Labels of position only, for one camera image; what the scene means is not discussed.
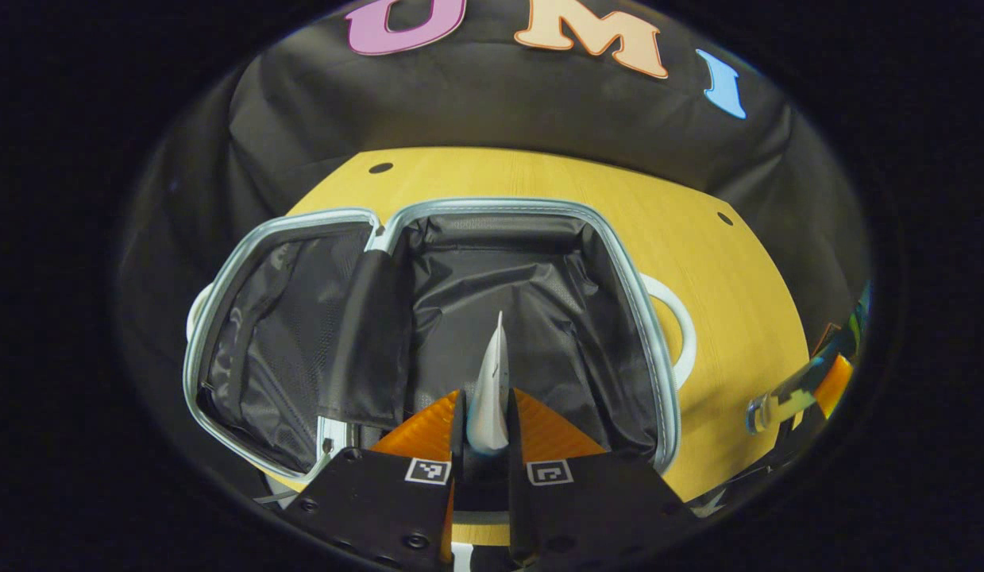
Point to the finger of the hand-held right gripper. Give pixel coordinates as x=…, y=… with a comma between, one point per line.
x=835, y=385

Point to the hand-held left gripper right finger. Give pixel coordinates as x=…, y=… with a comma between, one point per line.
x=603, y=508

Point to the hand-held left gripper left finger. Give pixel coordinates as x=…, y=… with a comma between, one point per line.
x=372, y=500

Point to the clear teal skincare bottle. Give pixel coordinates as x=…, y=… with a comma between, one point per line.
x=777, y=405

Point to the pale blue suitcase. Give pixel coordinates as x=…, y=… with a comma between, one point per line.
x=499, y=270

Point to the black backdrop cloth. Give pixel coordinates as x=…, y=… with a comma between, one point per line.
x=499, y=103

